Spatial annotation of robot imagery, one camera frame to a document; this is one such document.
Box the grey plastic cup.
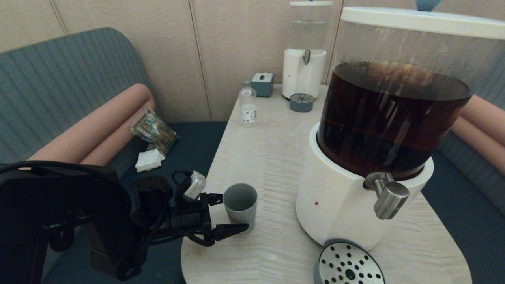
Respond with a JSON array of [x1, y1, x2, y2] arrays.
[[223, 183, 258, 233]]

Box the large silver dispenser tap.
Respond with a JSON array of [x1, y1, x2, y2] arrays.
[[363, 172, 410, 220]]

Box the dark blue seat cushion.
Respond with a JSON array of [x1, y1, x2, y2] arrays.
[[420, 150, 505, 284], [41, 121, 229, 284]]

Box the white paper napkins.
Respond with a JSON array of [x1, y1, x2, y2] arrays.
[[135, 148, 165, 172]]

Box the green snack package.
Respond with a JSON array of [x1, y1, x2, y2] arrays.
[[129, 108, 180, 155]]

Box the clear plastic bottle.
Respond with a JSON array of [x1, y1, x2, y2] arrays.
[[239, 80, 258, 127]]

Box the pink bolster cushion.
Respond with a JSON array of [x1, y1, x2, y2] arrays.
[[460, 94, 505, 147], [28, 83, 153, 162], [450, 115, 505, 176], [79, 99, 156, 166]]

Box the large dark-tea drink dispenser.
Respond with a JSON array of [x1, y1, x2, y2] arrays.
[[295, 18, 505, 251]]

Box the small grey box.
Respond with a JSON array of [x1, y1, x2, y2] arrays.
[[251, 72, 274, 97]]

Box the large perforated metal drip tray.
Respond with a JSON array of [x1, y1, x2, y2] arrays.
[[314, 239, 385, 284]]

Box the small grey drip tray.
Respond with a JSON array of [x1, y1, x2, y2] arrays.
[[289, 93, 315, 113]]

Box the small clear water dispenser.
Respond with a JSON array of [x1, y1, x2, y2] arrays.
[[282, 5, 332, 100]]

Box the grey ribbed sofa backrest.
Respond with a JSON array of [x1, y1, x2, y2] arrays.
[[432, 51, 505, 215], [0, 27, 152, 178]]

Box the large white dispenser lid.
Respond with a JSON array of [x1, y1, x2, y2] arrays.
[[340, 0, 505, 40]]

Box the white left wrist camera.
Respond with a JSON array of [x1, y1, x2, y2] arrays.
[[183, 171, 206, 200]]

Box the black left wrist camera cable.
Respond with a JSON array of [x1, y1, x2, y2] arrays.
[[172, 170, 194, 188]]

